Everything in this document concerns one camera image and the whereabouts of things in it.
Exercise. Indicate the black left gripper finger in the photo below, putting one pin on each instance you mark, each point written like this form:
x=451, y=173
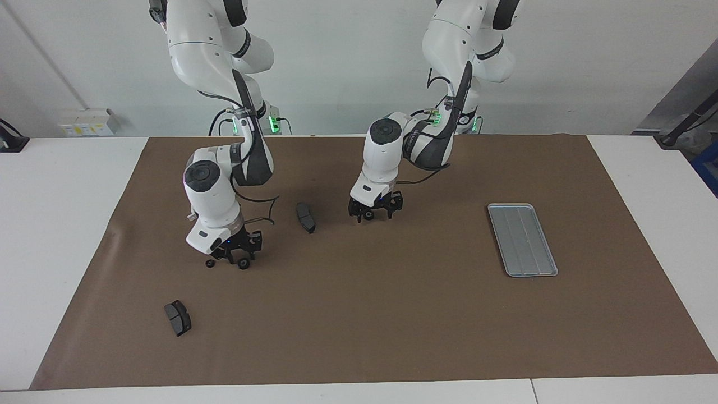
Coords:
x=392, y=210
x=357, y=213

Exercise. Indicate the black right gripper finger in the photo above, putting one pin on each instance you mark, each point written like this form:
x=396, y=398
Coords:
x=249, y=253
x=230, y=258

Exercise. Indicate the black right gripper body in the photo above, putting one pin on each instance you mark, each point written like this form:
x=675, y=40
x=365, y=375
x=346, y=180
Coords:
x=242, y=241

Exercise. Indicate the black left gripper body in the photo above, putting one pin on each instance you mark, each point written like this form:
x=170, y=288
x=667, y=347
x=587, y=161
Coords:
x=381, y=201

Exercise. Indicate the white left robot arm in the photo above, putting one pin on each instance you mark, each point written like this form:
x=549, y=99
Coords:
x=384, y=157

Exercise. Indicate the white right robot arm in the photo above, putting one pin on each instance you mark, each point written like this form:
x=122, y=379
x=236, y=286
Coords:
x=210, y=202

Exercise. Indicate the silver metal tray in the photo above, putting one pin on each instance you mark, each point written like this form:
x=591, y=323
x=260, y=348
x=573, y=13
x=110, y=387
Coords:
x=524, y=241

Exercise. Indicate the long grey brake pad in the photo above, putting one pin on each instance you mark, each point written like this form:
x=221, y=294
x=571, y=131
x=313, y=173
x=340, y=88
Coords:
x=306, y=219

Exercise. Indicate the short grey brake pad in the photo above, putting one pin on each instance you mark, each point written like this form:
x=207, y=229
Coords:
x=178, y=318

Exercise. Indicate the brown table mat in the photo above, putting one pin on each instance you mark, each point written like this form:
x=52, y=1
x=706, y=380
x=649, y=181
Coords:
x=392, y=314

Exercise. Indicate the black stand pole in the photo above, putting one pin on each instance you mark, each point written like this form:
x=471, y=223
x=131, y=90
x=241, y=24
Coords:
x=681, y=126

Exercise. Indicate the blue crate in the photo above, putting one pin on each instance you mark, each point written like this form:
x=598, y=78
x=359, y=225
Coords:
x=708, y=168

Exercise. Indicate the white wall socket box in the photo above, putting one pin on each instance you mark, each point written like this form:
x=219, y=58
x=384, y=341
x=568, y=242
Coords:
x=87, y=123

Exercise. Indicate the black clamp mount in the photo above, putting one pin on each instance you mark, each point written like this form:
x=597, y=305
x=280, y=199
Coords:
x=11, y=143

